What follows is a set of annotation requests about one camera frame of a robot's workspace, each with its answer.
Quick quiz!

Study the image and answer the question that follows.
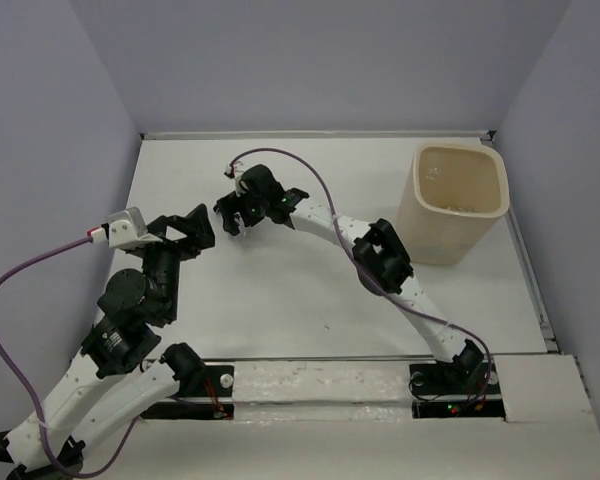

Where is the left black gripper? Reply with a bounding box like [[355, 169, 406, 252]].
[[138, 202, 217, 320]]

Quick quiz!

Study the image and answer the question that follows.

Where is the metal table rail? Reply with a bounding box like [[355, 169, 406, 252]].
[[140, 130, 496, 141]]

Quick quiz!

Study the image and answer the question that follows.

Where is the purple cable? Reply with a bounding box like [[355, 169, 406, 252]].
[[0, 234, 144, 475], [227, 147, 494, 401]]

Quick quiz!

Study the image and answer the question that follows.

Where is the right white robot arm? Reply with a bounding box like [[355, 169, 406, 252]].
[[214, 160, 493, 392]]

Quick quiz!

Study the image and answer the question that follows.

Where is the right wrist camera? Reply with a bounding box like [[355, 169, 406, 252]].
[[224, 161, 245, 196]]

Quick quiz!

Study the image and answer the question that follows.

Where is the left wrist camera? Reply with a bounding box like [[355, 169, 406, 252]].
[[87, 207, 161, 250]]

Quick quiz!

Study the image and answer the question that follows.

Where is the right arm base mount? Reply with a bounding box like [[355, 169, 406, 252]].
[[408, 363, 506, 419]]

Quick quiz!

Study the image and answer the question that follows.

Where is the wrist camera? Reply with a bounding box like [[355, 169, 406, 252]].
[[224, 161, 245, 196], [87, 207, 161, 250]]

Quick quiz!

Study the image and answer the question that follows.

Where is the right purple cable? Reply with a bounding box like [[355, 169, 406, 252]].
[[227, 147, 494, 401]]

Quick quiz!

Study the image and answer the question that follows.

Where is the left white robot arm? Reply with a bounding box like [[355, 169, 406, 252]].
[[0, 204, 224, 479]]

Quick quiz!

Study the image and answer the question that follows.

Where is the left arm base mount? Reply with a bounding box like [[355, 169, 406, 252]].
[[140, 363, 235, 421]]

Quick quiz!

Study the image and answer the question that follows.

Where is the beige plastic bin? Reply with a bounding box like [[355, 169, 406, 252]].
[[396, 142, 510, 266]]

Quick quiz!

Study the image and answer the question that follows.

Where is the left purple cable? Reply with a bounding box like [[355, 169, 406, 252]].
[[0, 234, 144, 475]]

